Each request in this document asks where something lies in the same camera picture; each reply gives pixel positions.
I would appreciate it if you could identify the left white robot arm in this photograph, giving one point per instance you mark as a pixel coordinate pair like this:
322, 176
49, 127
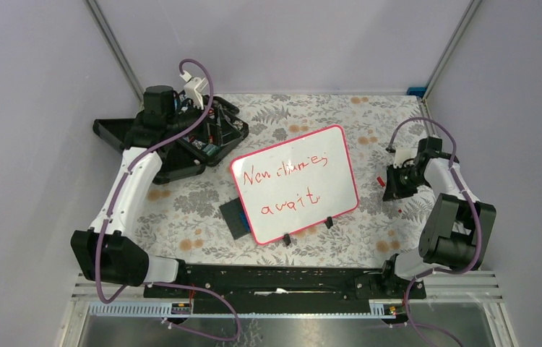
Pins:
166, 141

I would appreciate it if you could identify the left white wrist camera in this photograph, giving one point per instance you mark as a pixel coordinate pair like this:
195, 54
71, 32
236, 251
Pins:
193, 89

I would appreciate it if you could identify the dark grey lego baseplate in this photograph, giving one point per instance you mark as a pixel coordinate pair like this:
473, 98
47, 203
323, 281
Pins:
235, 218

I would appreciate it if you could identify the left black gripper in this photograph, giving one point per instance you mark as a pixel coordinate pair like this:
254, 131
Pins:
217, 131

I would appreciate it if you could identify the red whiteboard marker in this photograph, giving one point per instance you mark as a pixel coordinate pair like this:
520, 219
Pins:
389, 201

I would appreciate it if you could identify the black poker chip case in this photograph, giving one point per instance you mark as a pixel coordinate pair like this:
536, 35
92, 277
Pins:
167, 116

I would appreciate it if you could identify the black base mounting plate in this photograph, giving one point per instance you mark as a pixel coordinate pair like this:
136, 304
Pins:
299, 290

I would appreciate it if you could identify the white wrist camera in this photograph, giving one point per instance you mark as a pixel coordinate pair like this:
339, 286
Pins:
402, 156
193, 89

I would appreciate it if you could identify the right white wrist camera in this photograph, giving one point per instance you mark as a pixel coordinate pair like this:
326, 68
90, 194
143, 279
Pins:
402, 156

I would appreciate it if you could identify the blue corner bracket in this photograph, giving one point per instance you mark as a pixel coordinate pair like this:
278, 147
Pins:
418, 92

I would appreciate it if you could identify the pink framed whiteboard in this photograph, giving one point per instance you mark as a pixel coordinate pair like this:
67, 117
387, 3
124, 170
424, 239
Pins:
296, 184

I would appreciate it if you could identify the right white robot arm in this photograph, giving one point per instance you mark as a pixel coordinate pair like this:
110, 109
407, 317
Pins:
457, 231

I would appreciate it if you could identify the aluminium frame rail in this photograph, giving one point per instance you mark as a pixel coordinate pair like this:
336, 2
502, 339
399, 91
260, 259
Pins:
115, 48

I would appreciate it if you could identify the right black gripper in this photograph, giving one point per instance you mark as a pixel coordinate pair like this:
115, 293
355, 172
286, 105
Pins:
393, 190

